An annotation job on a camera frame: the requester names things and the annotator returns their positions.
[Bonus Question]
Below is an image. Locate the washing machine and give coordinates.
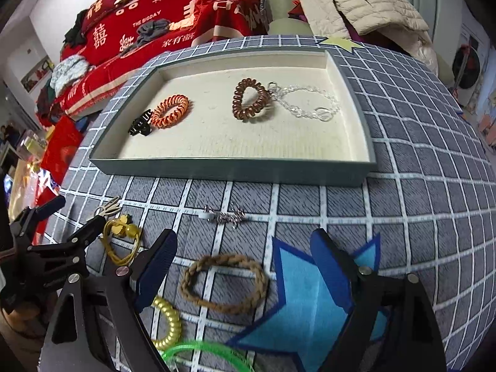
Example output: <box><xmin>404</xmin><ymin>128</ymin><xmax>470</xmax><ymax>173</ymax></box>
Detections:
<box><xmin>451</xmin><ymin>18</ymin><xmax>490</xmax><ymax>107</ymax></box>

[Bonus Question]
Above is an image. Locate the black clothing on sofa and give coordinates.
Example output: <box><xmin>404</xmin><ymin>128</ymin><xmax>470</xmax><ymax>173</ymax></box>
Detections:
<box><xmin>64</xmin><ymin>9</ymin><xmax>87</xmax><ymax>47</ymax></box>

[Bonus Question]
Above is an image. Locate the brown spiral hair tie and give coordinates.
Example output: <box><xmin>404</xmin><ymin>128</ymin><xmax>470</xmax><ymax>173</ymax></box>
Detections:
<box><xmin>231</xmin><ymin>77</ymin><xmax>271</xmax><ymax>122</ymax></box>

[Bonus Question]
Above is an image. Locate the gold spiral hair tie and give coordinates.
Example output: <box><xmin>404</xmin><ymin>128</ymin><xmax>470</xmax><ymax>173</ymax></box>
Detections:
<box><xmin>151</xmin><ymin>295</ymin><xmax>184</xmax><ymax>353</ymax></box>

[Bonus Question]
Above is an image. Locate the green jewelry tray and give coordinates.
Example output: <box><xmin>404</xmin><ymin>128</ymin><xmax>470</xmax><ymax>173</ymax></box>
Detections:
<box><xmin>90</xmin><ymin>48</ymin><xmax>378</xmax><ymax>186</ymax></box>

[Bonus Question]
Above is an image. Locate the brown braided bracelet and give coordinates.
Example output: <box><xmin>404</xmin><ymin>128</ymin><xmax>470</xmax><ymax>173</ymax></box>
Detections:
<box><xmin>178</xmin><ymin>254</ymin><xmax>270</xmax><ymax>315</ymax></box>

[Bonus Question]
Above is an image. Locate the green armchair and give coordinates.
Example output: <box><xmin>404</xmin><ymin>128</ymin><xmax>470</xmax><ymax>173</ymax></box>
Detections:
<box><xmin>264</xmin><ymin>0</ymin><xmax>454</xmax><ymax>82</ymax></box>

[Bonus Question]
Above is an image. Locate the green plastic bangle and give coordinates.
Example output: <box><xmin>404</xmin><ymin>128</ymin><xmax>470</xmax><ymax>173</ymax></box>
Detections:
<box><xmin>160</xmin><ymin>340</ymin><xmax>255</xmax><ymax>372</ymax></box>

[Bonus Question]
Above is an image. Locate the red gift bag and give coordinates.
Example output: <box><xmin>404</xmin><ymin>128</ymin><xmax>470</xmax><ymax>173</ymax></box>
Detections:
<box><xmin>40</xmin><ymin>115</ymin><xmax>83</xmax><ymax>185</ymax></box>

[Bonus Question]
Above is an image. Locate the light patterned folded blanket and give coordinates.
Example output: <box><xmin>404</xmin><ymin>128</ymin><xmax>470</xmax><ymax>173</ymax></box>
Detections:
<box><xmin>50</xmin><ymin>55</ymin><xmax>90</xmax><ymax>97</ymax></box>

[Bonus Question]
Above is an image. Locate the wall painting landscape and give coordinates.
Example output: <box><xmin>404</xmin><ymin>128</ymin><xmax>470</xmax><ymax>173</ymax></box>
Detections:
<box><xmin>21</xmin><ymin>55</ymin><xmax>54</xmax><ymax>92</ymax></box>

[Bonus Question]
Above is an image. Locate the orange spiral hair tie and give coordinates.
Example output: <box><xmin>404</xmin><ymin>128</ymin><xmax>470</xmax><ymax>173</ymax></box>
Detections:
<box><xmin>149</xmin><ymin>93</ymin><xmax>192</xmax><ymax>130</ymax></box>

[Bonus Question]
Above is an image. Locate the silver star hair clip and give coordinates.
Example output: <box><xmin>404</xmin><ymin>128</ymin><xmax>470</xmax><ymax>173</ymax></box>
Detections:
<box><xmin>198</xmin><ymin>205</ymin><xmax>246</xmax><ymax>228</ymax></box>

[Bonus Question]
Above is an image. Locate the red covered sofa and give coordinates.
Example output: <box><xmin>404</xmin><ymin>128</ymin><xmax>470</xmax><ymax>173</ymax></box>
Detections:
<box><xmin>36</xmin><ymin>0</ymin><xmax>266</xmax><ymax>126</ymax></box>

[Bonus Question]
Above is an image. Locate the red embroidered pillow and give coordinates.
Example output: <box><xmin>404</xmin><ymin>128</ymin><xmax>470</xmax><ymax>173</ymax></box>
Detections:
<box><xmin>81</xmin><ymin>0</ymin><xmax>116</xmax><ymax>36</ymax></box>

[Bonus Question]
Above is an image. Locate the black hair claw clip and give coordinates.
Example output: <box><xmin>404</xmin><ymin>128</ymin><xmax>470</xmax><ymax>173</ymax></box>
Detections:
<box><xmin>128</xmin><ymin>109</ymin><xmax>152</xmax><ymax>136</ymax></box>

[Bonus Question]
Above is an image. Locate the beige down jacket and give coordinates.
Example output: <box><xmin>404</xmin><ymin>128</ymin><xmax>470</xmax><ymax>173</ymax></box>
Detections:
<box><xmin>299</xmin><ymin>0</ymin><xmax>438</xmax><ymax>74</ymax></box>

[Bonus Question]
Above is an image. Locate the grey clothing on sofa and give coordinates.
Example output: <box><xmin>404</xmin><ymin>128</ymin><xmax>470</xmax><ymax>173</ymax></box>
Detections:
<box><xmin>120</xmin><ymin>19</ymin><xmax>171</xmax><ymax>54</ymax></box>

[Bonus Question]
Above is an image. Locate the yellow cord hair tie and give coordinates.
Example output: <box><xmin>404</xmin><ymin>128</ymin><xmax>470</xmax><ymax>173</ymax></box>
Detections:
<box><xmin>101</xmin><ymin>214</ymin><xmax>143</xmax><ymax>267</ymax></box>

